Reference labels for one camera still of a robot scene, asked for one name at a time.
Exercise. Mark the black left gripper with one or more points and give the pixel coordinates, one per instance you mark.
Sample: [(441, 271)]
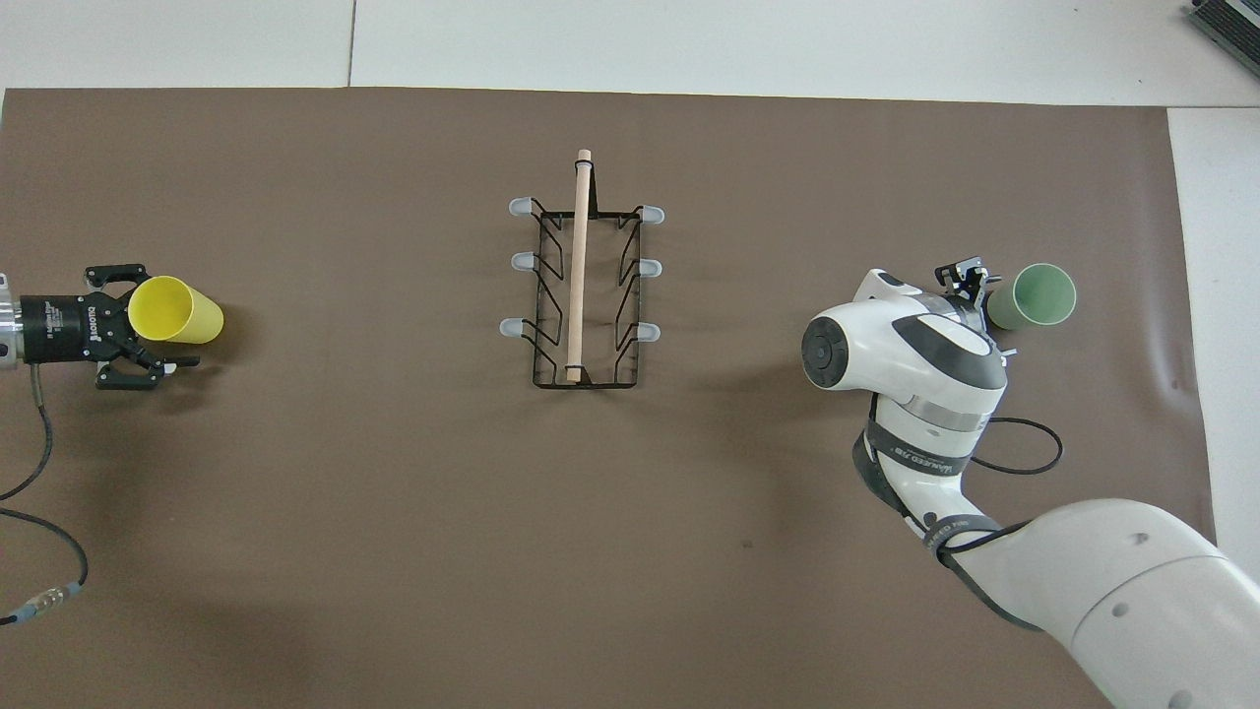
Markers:
[(64, 330)]

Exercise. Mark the yellow plastic cup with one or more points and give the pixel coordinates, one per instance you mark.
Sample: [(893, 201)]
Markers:
[(187, 315)]

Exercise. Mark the pale green plastic cup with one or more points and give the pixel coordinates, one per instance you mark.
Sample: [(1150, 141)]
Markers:
[(1043, 295)]

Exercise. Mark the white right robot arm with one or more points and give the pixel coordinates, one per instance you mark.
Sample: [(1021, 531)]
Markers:
[(1132, 591)]

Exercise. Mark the grey ribbed device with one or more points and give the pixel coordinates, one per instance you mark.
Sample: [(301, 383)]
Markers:
[(1235, 20)]

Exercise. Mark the brown paper table mat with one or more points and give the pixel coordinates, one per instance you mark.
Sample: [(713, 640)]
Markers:
[(394, 492)]

